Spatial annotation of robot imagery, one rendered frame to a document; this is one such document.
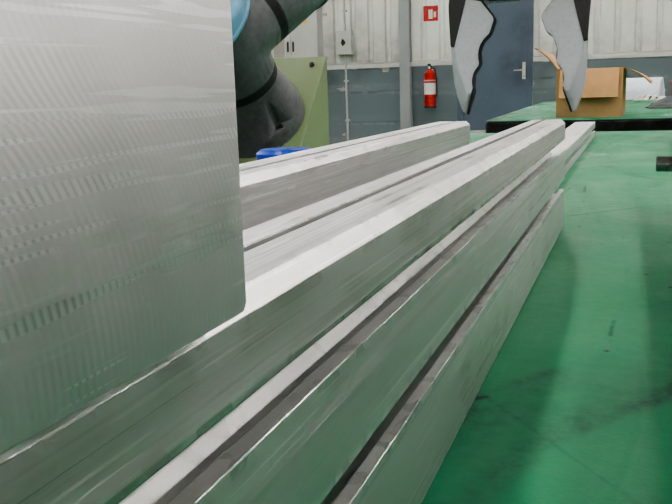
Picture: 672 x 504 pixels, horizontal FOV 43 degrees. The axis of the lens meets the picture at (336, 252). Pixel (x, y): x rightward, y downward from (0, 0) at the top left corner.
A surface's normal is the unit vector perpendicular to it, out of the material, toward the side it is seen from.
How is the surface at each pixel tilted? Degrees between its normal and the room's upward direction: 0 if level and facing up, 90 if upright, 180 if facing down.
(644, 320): 0
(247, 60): 114
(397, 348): 90
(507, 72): 90
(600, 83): 68
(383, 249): 90
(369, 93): 90
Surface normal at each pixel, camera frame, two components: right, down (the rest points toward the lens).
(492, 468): -0.04, -0.98
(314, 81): -0.23, -0.57
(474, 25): -0.33, 0.19
